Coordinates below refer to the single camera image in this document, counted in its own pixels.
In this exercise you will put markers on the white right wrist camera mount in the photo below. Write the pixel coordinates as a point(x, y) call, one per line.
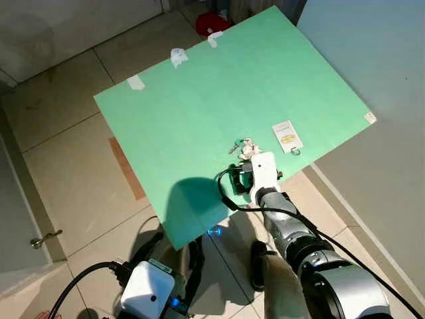
point(263, 169)

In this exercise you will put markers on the red bundle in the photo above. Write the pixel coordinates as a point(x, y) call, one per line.
point(211, 22)

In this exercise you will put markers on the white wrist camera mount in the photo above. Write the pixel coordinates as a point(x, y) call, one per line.
point(146, 292)
point(263, 169)

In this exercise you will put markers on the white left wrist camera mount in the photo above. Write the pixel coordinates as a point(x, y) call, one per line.
point(146, 292)

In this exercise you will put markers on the white tape piece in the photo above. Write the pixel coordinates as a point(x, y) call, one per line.
point(178, 57)
point(214, 38)
point(135, 82)

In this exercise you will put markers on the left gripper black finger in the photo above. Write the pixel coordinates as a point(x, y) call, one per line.
point(147, 244)
point(196, 266)

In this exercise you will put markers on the key bunch with white charm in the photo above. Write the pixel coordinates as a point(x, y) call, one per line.
point(246, 147)

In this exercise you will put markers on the white door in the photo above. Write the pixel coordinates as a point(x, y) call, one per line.
point(16, 219)

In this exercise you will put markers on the beige corner tape piece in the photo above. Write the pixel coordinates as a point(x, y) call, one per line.
point(370, 117)

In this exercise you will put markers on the robot right leg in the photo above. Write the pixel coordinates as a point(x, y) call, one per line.
point(282, 292)

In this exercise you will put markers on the green paper cover sheet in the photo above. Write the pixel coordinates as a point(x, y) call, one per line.
point(219, 100)

